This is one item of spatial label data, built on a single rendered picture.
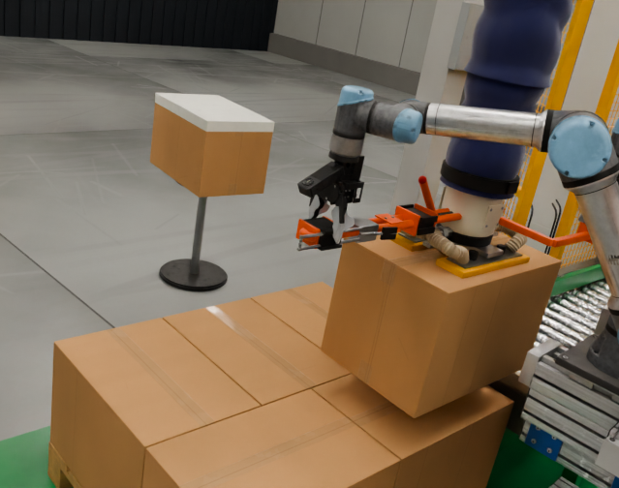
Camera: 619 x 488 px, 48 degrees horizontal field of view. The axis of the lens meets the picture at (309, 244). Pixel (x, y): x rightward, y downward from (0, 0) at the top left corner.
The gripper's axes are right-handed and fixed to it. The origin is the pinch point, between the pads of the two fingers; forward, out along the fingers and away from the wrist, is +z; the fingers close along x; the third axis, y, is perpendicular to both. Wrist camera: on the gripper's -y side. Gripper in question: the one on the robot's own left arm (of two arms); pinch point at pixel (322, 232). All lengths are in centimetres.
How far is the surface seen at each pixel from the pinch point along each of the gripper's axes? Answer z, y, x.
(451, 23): -46, 160, 102
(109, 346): 67, -17, 68
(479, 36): -49, 49, 5
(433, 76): -20, 160, 105
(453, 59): -31, 158, 94
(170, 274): 119, 87, 200
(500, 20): -54, 49, 0
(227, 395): 66, 2, 28
